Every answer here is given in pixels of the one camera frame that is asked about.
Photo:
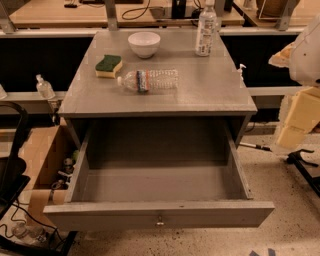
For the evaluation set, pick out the foam gripper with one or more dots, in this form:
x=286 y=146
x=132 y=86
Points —
x=307 y=56

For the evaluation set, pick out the grey top drawer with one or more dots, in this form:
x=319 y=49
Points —
x=145 y=173

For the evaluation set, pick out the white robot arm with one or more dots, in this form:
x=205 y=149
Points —
x=310 y=35

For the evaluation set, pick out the grey drawer cabinet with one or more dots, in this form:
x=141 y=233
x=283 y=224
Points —
x=208 y=86

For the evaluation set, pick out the black chair base right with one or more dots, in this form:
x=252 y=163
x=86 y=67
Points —
x=309 y=170

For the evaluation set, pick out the metal rod on floor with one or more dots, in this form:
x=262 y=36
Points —
x=255 y=146

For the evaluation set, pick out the white pump dispenser bottle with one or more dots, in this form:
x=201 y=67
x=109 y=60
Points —
x=241 y=70

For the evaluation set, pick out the standing clear plastic bottle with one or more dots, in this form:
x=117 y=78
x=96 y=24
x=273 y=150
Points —
x=207 y=23

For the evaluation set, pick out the lying clear plastic bottle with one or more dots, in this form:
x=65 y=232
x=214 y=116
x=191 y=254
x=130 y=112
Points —
x=144 y=81

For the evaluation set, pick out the white ceramic bowl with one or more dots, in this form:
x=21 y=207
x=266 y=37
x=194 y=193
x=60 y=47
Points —
x=144 y=44

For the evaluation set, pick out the green yellow sponge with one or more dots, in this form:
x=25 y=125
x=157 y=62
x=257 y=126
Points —
x=108 y=66

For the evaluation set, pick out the brown cardboard box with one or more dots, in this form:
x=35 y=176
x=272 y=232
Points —
x=44 y=152

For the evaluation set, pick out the clear sanitizer bottle left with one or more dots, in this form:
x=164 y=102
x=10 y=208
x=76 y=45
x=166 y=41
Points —
x=44 y=88

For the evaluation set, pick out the black chair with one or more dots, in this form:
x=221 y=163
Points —
x=12 y=167

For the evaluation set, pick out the wooden desk behind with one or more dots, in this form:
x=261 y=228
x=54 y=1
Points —
x=73 y=14

